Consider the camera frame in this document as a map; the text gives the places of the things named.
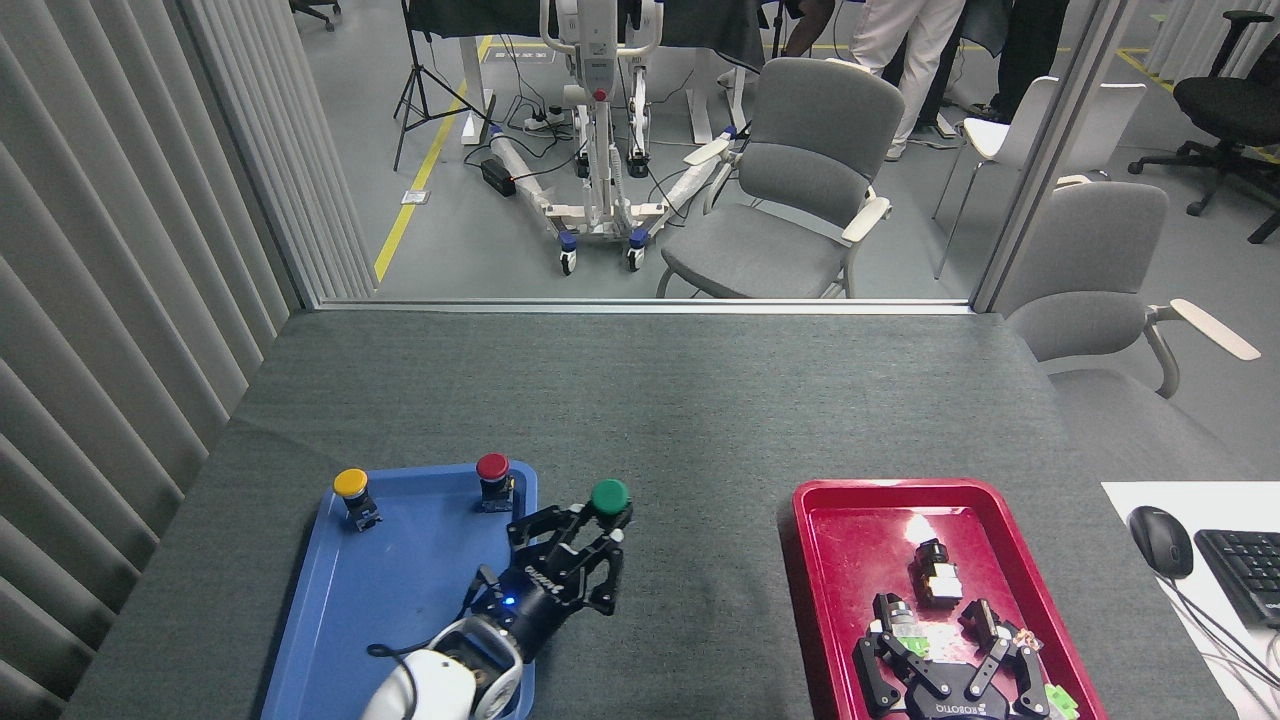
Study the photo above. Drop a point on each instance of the green push button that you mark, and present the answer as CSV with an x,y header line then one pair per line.
x,y
609,495

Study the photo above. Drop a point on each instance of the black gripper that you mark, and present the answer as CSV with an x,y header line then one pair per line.
x,y
960,695
525,605

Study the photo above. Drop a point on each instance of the white floor plate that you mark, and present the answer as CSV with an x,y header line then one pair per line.
x,y
415,197

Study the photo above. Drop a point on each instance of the person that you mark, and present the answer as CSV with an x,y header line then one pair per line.
x,y
808,22
1030,50
920,50

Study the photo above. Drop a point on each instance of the black power adapter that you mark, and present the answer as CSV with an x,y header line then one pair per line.
x,y
497,177

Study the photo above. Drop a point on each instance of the white plastic chair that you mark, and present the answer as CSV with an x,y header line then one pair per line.
x,y
1020,120

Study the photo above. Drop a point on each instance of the black computer mouse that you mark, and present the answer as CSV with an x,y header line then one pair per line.
x,y
1162,540

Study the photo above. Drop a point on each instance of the black and white switch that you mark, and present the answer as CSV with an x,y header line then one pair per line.
x,y
937,578

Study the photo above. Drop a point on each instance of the white desk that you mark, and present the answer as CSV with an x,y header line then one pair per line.
x,y
1130,495

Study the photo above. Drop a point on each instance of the silver post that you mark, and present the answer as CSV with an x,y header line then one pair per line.
x,y
1050,150
290,150

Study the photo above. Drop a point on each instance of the red push button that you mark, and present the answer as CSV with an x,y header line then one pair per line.
x,y
492,467

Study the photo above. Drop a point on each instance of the white power strip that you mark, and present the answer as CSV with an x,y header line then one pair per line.
x,y
540,123

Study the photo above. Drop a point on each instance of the grey armchair with pale armrests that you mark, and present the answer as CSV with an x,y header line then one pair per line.
x,y
800,160
1090,260

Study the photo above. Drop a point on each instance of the black office chair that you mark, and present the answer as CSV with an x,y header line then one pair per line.
x,y
318,10
1225,105

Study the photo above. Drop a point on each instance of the blue plastic tray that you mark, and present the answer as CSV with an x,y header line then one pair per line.
x,y
400,580

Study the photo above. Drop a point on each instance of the black switch with orange base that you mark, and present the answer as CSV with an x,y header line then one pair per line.
x,y
985,618

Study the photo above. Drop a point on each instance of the white stand on wheels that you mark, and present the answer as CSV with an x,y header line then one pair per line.
x,y
600,150

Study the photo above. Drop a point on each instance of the yellow push button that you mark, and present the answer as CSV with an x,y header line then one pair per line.
x,y
351,484

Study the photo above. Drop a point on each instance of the black tripod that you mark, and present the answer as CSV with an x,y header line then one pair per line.
x,y
418,85

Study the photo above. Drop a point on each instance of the white and green switch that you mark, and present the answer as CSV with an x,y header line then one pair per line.
x,y
1062,700

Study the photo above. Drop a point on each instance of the silver switch with green base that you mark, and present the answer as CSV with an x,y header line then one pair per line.
x,y
900,622

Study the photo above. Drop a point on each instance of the silver rail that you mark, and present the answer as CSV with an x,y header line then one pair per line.
x,y
640,306

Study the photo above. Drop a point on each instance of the red plastic tray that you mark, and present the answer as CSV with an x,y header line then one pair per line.
x,y
850,560

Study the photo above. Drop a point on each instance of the black keyboard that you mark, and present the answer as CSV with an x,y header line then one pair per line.
x,y
1245,575

